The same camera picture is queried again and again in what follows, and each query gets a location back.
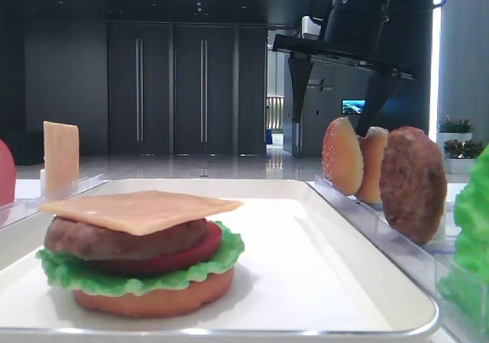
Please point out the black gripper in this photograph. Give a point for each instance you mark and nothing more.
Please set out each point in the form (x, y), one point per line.
(380, 87)

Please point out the sesame bun top half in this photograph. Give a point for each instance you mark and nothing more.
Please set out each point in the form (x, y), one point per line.
(342, 159)

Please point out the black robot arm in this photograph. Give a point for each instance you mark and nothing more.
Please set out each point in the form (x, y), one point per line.
(349, 35)

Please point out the upright brown meat patty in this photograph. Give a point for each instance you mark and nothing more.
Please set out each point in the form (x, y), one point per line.
(413, 184)

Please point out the tomato slice in burger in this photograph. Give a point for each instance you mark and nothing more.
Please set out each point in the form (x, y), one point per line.
(182, 260)

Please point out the flat cheese slice on burger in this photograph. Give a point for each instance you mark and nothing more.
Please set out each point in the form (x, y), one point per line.
(140, 213)

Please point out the upright green lettuce leaf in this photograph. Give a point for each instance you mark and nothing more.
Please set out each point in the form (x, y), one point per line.
(468, 236)

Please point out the upright cheese slice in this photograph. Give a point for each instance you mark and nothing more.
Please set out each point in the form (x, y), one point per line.
(61, 157)

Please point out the meat patty in burger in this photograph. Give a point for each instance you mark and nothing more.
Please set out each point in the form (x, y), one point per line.
(90, 242)

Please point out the lettuce leaf in burger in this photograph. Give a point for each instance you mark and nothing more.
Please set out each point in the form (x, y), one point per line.
(70, 273)

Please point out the upright red tomato slice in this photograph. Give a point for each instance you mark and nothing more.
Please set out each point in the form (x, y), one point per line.
(7, 175)

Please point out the potted plants in planter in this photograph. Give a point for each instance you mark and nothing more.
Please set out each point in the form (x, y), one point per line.
(455, 138)

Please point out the white rectangular tray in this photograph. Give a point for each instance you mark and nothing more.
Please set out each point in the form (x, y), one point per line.
(306, 275)

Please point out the clear rack right side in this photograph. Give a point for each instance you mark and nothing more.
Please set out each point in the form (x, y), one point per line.
(426, 264)

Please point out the clear rack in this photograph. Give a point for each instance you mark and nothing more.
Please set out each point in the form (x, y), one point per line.
(426, 264)
(29, 196)

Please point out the bottom bun in burger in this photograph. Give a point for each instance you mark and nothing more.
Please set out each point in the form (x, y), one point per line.
(160, 303)

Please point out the clear rack left side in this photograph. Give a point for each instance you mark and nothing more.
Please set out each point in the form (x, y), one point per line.
(29, 196)

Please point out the wall screen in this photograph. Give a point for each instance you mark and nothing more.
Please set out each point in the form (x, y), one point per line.
(352, 106)

